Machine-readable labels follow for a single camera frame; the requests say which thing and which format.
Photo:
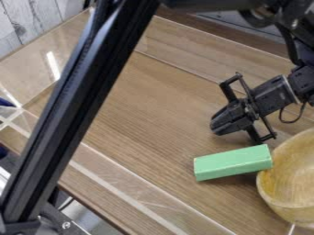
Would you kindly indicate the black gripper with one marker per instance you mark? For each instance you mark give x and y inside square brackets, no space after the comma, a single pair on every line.
[238,115]

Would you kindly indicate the green rectangular block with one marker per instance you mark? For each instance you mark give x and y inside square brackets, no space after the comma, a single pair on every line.
[246,160]

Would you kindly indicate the light wooden bowl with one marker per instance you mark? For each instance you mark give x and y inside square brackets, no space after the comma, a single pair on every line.
[286,185]

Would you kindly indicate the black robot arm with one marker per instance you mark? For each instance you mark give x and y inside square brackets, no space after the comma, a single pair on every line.
[110,37]

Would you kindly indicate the black table leg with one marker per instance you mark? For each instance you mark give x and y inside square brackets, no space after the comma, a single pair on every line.
[52,199]

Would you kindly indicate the blue object at left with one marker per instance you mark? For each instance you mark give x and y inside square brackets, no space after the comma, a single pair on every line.
[5,103]

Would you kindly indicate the clear acrylic tray wall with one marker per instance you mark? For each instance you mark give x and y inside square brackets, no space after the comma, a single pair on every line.
[131,171]

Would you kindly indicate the metal base plate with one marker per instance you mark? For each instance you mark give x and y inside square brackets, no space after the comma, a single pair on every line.
[57,224]

